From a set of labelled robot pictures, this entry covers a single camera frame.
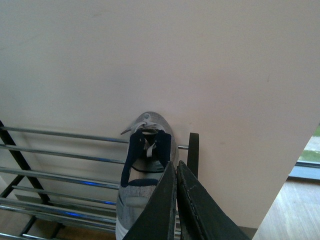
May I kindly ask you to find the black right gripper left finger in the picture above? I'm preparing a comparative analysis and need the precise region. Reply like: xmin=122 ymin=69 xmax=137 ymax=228
xmin=124 ymin=161 xmax=177 ymax=240

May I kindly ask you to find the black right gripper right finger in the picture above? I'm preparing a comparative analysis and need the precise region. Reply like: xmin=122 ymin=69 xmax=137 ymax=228
xmin=176 ymin=161 xmax=249 ymax=240

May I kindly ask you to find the grey knit sneaker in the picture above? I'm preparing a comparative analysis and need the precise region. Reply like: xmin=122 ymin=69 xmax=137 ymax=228
xmin=115 ymin=111 xmax=179 ymax=240

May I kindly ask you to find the black metal shoe rack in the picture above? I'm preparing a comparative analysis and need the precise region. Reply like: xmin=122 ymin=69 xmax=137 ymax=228
xmin=0 ymin=119 xmax=200 ymax=240

